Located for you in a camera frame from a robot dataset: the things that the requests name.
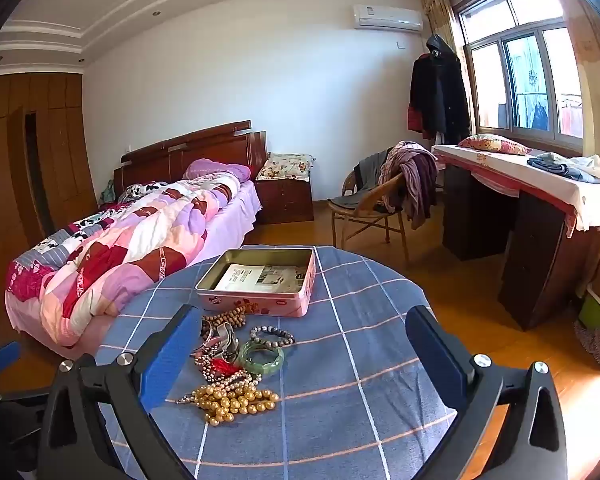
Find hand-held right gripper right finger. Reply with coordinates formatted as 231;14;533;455
405;304;568;480

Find green box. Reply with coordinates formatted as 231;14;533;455
577;292;600;331

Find white air conditioner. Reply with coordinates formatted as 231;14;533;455
352;4;424;31

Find grey garment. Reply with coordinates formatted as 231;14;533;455
328;150;396;211

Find floral pillow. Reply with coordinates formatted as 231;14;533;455
457;135;533;155

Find purple pillow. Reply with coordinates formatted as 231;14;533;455
182;158;252;181

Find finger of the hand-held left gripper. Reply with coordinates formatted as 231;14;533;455
0;340;23;401

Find silver bangle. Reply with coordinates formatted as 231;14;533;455
200;322;241;356

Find window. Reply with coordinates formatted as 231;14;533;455
452;0;586;148

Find pink tin box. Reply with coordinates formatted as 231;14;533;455
195;247;317;318

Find hanging dark coat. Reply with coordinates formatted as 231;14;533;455
409;34;472;143

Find green jade bangle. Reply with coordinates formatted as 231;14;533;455
239;342;286;377

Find wooden bead bracelet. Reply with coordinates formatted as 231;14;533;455
200;305;248;331

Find folded clothes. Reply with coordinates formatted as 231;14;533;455
526;152;600;183

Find yellow curtain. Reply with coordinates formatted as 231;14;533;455
540;0;600;161
420;0;541;136

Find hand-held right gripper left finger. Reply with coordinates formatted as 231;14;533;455
37;304;203;480

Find brown wooden wardrobe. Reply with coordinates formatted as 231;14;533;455
0;72;98;261

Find grey bead bracelet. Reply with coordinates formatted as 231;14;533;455
249;325;297;348

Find desk with pink cloth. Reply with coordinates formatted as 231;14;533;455
432;144;600;238

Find bed with purple sheet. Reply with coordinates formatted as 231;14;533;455
5;120;268;361

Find dark wooden headboard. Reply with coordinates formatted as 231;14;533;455
112;120;268;191

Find gold pearl necklace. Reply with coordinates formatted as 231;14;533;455
177;384;281;423

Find black white patterned pillow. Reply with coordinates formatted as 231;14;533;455
117;182;167;204

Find patchwork quilt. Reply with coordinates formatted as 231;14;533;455
7;172;243;348

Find dark wooden desk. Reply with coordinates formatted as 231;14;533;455
432;144;600;331

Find purple striped garment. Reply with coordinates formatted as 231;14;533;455
377;141;438;231

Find dark wooden nightstand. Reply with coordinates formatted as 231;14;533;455
255;172;315;226

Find wooden chair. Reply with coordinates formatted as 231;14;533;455
328;147;411;266

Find silver bead necklace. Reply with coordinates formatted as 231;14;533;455
192;350;263;391

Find floral cushion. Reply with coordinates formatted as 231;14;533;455
256;152;317;182

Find printed paper sheet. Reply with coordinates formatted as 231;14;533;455
214;262;306;295

